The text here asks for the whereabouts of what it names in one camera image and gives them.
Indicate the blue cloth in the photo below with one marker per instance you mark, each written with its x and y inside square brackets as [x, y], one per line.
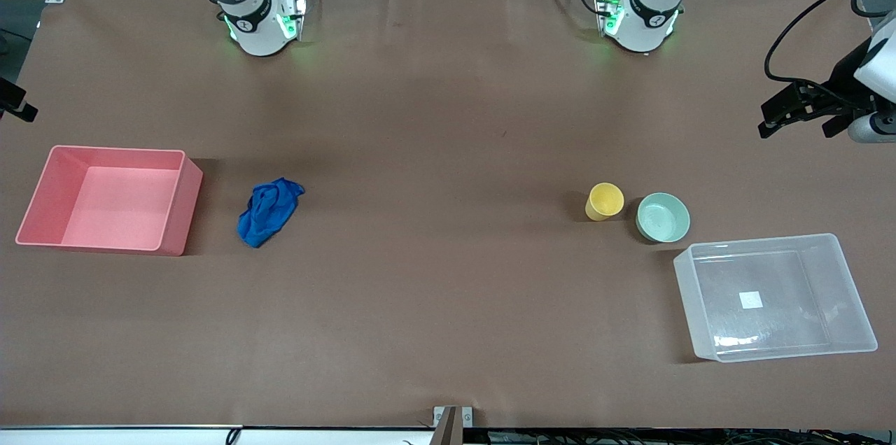
[269, 210]

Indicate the yellow plastic cup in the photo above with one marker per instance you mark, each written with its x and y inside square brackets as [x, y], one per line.
[605, 201]

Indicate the white square sticker label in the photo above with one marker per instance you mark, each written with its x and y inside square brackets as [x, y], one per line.
[751, 299]

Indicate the mint green bowl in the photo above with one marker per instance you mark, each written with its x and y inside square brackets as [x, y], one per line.
[663, 217]

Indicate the brown table cover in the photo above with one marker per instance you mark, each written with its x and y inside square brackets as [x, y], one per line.
[448, 221]

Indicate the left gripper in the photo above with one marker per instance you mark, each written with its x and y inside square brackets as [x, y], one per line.
[842, 94]

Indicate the pink plastic bin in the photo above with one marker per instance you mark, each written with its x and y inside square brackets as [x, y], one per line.
[112, 207]

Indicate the clear plastic storage box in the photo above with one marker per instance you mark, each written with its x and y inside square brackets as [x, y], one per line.
[770, 333]

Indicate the grey metal table bracket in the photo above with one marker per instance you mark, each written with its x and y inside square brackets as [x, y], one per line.
[448, 424]

